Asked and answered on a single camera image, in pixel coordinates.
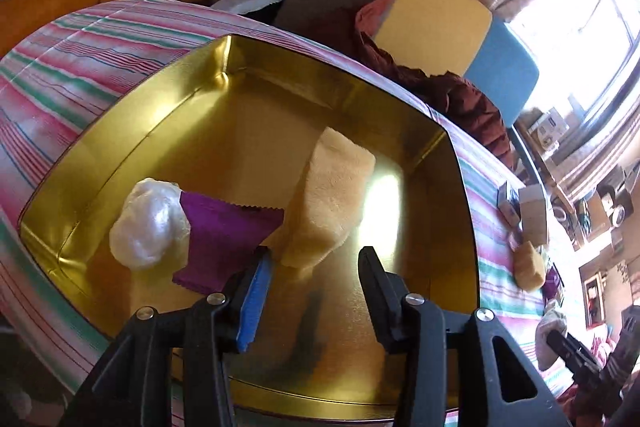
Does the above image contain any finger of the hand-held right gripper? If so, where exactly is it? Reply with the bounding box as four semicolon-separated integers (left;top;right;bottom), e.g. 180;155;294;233
546;329;603;389

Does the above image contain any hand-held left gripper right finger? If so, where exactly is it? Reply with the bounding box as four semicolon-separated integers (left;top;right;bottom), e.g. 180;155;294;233
358;246;571;427

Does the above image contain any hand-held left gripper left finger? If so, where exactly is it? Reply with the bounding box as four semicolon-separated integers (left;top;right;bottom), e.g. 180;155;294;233
60;246;275;427

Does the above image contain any purple fabric swatch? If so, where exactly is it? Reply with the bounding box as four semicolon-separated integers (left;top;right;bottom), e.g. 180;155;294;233
172;191;285;295

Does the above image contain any beige plush cloth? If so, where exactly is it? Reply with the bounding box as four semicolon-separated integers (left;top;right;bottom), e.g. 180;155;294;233
277;127;377;269

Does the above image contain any white cardboard box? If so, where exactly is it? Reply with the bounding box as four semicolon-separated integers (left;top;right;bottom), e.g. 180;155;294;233
518;184;551;245

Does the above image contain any maroon tin box gold interior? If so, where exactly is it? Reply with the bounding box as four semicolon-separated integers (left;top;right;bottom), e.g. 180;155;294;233
19;34;481;423

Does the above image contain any small purple packet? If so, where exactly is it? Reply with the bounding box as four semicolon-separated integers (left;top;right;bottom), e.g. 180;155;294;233
544;268;563;300

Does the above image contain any beige sponge piece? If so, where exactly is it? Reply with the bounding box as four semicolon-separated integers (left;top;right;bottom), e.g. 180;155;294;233
514;241;547;292

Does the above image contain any white crumpled plastic ball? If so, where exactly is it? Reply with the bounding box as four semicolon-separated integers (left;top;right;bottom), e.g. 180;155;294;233
109;178;192;270

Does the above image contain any black silver speaker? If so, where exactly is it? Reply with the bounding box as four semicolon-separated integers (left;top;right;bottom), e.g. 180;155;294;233
595;182;632;228

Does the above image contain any blue tissue packet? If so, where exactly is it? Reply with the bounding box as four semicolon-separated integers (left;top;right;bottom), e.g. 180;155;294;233
497;181;522;228

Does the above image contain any wooden desk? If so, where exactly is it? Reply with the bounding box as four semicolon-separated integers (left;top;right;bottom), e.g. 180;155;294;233
514;107;576;208

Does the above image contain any maroon jacket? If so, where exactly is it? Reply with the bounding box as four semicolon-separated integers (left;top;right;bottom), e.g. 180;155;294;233
310;0;516;168

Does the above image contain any white carton on desk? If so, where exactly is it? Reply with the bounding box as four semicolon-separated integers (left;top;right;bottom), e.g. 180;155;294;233
536;107;569;144

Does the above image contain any grey yellow blue chair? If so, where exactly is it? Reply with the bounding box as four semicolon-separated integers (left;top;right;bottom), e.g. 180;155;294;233
275;0;541;128

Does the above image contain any striped bedsheet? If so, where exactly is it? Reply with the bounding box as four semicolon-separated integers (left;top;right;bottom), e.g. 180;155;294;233
0;0;616;427

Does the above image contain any window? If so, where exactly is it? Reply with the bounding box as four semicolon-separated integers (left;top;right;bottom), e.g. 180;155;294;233
505;0;640;122

